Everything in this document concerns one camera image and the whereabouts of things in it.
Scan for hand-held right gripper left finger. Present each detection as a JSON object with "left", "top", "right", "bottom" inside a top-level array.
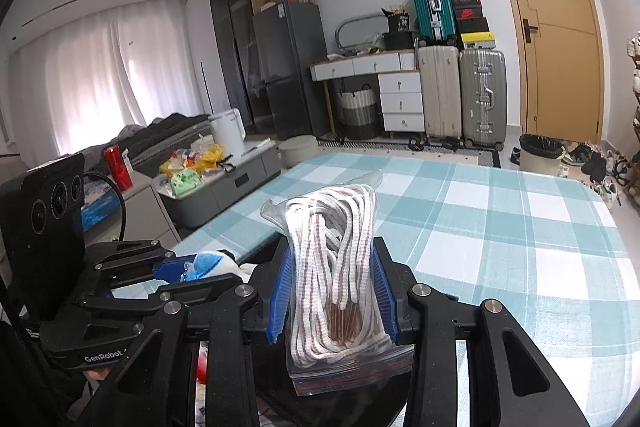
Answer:
[{"left": 90, "top": 248, "right": 297, "bottom": 427}]

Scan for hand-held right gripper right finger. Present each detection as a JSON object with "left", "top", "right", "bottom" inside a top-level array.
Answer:
[{"left": 371, "top": 238, "right": 592, "bottom": 427}]

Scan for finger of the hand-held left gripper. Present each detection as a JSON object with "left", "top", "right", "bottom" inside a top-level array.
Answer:
[
  {"left": 75, "top": 273, "right": 257, "bottom": 315},
  {"left": 92, "top": 239, "right": 198, "bottom": 284}
]

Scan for blue white plush toy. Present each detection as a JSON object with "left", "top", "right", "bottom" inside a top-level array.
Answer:
[{"left": 185, "top": 249, "right": 256, "bottom": 283}]

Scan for bag of striped laces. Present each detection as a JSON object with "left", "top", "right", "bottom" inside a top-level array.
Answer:
[{"left": 260, "top": 184, "right": 416, "bottom": 398}]

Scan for red can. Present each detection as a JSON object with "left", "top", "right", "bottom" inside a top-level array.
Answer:
[{"left": 103, "top": 145, "right": 133, "bottom": 190}]

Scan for yellow snack packets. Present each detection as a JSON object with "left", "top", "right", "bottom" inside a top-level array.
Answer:
[{"left": 160, "top": 144, "right": 228, "bottom": 180}]

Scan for dark blanket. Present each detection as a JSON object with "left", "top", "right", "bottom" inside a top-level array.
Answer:
[{"left": 82, "top": 113, "right": 216, "bottom": 168}]

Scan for white kettle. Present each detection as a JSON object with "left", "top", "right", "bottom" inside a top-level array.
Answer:
[{"left": 207, "top": 108, "right": 247, "bottom": 156}]

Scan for round cream stool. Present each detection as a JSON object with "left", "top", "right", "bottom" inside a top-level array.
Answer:
[{"left": 278, "top": 135, "right": 321, "bottom": 168}]

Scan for white curtain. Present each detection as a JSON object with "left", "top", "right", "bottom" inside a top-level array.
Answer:
[{"left": 15, "top": 0, "right": 211, "bottom": 158}]

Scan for striped rug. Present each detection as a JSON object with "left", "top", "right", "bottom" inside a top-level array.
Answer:
[{"left": 320, "top": 134, "right": 502, "bottom": 168}]

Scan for woven laundry basket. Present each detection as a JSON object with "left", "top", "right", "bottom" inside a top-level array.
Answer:
[{"left": 340, "top": 87, "right": 383, "bottom": 140}]

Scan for white desk with drawers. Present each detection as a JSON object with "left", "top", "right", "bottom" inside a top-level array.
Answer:
[{"left": 309, "top": 51, "right": 426, "bottom": 142}]

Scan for trash bin with black liner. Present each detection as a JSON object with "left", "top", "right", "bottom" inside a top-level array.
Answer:
[{"left": 519, "top": 133, "right": 566, "bottom": 178}]

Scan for beige suitcase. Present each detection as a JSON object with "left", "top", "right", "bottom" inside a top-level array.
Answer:
[{"left": 416, "top": 44, "right": 463, "bottom": 142}]

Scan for silver suitcase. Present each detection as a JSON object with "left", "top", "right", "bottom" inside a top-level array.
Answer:
[{"left": 458, "top": 48, "right": 508, "bottom": 150}]

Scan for dark wardrobe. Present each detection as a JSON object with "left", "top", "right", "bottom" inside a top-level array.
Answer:
[{"left": 185, "top": 0, "right": 278, "bottom": 132}]

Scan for grey fridge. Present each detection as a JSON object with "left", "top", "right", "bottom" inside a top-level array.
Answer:
[{"left": 252, "top": 0, "right": 331, "bottom": 140}]

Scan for row of shoes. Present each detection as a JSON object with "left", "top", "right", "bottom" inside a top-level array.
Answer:
[{"left": 560, "top": 142, "right": 633, "bottom": 208}]

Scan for black printed bag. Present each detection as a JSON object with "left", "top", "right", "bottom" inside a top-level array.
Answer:
[{"left": 381, "top": 4, "right": 416, "bottom": 51}]

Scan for yellow black shoe box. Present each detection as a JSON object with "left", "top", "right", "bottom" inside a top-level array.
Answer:
[{"left": 460, "top": 32, "right": 497, "bottom": 50}]

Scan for yellow wooden door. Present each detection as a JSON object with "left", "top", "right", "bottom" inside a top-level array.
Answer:
[{"left": 482, "top": 0, "right": 606, "bottom": 142}]

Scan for teal suitcase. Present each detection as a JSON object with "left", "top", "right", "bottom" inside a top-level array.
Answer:
[{"left": 407, "top": 0, "right": 458, "bottom": 45}]

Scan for black shoe box red logo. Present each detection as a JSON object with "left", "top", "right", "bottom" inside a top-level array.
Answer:
[{"left": 451, "top": 5, "right": 485, "bottom": 22}]

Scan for black cable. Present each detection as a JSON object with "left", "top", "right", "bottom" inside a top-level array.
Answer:
[{"left": 82, "top": 172, "right": 127, "bottom": 240}]

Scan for oval mirror frame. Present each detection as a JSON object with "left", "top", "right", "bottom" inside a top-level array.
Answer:
[{"left": 334, "top": 13, "right": 388, "bottom": 55}]

